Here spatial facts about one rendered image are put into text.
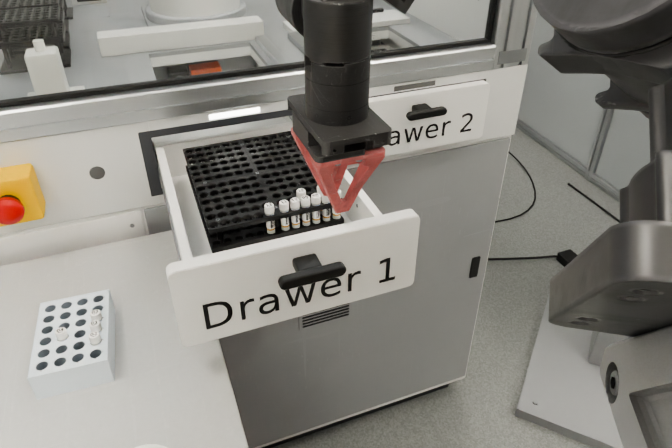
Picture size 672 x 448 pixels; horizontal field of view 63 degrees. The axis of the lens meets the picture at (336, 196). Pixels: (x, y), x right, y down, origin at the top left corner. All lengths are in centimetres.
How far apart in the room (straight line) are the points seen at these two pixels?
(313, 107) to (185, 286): 24
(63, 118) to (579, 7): 74
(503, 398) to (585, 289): 151
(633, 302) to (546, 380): 154
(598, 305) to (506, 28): 89
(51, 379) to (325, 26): 50
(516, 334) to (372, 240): 126
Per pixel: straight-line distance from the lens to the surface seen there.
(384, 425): 158
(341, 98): 47
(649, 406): 24
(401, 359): 142
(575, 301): 19
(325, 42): 46
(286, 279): 58
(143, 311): 81
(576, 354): 181
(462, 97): 102
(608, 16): 22
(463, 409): 164
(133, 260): 90
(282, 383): 131
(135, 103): 86
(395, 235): 65
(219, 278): 60
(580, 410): 169
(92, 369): 72
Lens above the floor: 130
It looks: 33 degrees down
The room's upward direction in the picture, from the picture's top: straight up
